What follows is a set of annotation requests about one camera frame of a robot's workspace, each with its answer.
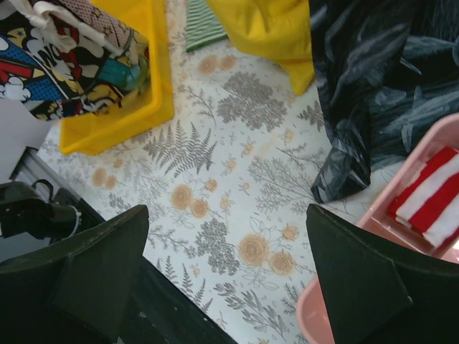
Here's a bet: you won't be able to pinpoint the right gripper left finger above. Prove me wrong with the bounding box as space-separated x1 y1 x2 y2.
1 205 149 343

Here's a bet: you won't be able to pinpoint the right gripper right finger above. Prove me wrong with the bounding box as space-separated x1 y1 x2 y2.
306 204 458 343

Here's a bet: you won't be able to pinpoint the colourful comic print shorts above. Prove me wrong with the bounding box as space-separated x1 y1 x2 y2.
1 1 148 120

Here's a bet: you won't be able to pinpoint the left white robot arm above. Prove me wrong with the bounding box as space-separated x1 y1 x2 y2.
1 179 82 240

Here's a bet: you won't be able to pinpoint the dark leaf print shorts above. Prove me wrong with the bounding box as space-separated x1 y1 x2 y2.
310 1 458 203

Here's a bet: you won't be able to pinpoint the yellow shorts on hanger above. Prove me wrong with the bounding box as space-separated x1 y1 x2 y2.
207 0 314 95

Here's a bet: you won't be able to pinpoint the pink divided organiser tray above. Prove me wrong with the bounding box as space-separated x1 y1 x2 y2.
296 115 458 343

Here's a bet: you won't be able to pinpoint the red white striped sock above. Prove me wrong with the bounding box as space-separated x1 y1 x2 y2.
387 147 458 248

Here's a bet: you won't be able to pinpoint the yellow plastic tray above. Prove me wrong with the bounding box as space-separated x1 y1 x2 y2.
60 1 174 155

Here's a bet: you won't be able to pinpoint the green striped folded shirt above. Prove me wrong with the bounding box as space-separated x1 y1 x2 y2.
185 0 227 53

